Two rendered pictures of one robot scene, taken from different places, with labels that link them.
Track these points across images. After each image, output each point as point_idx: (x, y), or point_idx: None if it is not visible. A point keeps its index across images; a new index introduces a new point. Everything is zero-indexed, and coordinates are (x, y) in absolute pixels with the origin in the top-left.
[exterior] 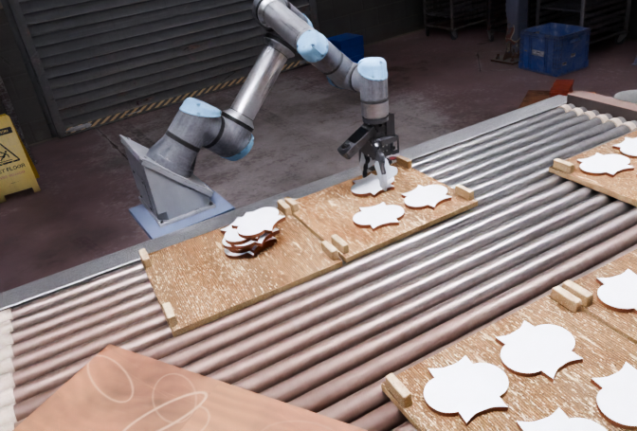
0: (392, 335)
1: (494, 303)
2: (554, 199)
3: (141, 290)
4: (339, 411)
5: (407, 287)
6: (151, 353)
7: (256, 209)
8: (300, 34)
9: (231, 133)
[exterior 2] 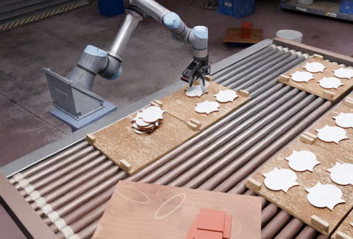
0: (238, 163)
1: (276, 144)
2: (282, 94)
3: (95, 155)
4: None
5: (235, 141)
6: None
7: (135, 107)
8: (162, 13)
9: (112, 64)
